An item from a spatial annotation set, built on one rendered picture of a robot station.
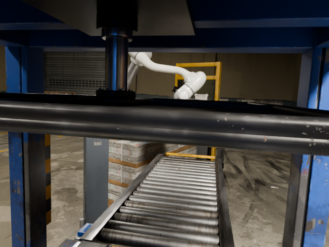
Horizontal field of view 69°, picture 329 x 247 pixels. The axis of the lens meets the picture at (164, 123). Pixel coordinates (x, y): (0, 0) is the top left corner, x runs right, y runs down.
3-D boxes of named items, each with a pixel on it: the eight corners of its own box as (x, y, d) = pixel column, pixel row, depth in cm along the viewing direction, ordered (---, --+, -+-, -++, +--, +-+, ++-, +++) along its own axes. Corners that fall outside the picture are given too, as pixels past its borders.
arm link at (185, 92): (179, 106, 186) (191, 95, 187) (183, 106, 171) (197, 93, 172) (170, 96, 185) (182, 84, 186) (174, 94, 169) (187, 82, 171)
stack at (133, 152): (106, 215, 263) (107, 140, 253) (163, 184, 361) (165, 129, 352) (134, 226, 242) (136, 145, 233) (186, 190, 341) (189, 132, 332)
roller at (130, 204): (124, 208, 122) (125, 198, 122) (219, 220, 114) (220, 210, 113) (121, 212, 117) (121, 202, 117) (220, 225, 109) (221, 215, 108)
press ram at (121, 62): (105, 96, 45) (106, 22, 44) (140, 98, 44) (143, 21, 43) (87, 96, 39) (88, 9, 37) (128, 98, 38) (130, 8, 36)
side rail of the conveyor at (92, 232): (157, 166, 219) (157, 153, 218) (163, 167, 218) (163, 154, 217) (78, 269, 88) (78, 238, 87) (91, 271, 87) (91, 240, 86)
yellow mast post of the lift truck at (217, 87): (207, 175, 381) (214, 61, 360) (209, 174, 388) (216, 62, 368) (212, 176, 376) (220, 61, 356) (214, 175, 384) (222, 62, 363)
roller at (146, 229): (108, 228, 103) (108, 217, 103) (221, 245, 94) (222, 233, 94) (103, 234, 98) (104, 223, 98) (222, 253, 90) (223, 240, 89)
